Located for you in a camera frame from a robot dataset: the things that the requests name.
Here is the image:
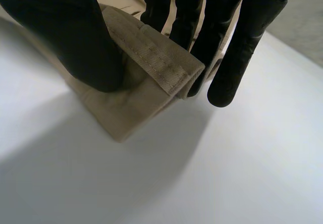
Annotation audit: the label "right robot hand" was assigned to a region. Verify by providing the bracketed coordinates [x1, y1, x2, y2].
[0, 0, 309, 107]

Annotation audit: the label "beige shorts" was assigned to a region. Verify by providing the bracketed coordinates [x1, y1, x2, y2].
[0, 0, 230, 144]

